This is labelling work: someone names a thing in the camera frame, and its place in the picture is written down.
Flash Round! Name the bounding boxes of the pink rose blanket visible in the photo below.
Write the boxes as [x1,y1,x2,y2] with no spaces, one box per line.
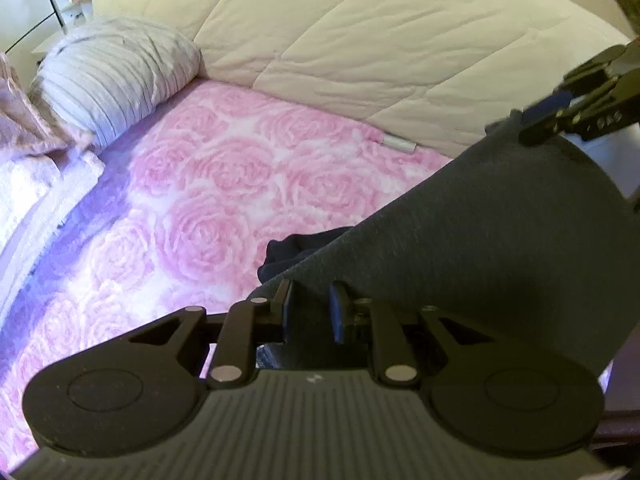
[0,77,457,466]

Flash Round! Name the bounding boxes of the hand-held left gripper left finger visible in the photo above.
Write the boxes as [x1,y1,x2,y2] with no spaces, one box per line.
[127,277,296,391]

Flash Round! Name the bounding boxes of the black wrinkled cloth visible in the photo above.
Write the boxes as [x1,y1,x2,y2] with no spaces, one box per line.
[257,226,353,286]

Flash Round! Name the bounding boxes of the small silver tube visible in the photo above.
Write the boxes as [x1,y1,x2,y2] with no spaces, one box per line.
[382,132,417,155]

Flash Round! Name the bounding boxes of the dark grey pants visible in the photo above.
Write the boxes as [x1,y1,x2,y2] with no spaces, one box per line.
[280,121,640,377]

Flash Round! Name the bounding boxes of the white striped pillow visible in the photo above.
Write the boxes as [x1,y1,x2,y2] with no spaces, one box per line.
[27,15,203,156]

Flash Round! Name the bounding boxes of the cream quilted duvet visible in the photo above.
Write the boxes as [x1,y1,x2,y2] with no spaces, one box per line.
[92,0,637,162]

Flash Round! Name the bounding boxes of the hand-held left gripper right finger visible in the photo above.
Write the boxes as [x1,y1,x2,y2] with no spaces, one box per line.
[327,280,488,387]

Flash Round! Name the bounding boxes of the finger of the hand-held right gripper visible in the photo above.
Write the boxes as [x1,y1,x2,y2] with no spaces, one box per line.
[547,44,640,103]
[517,91,640,147]

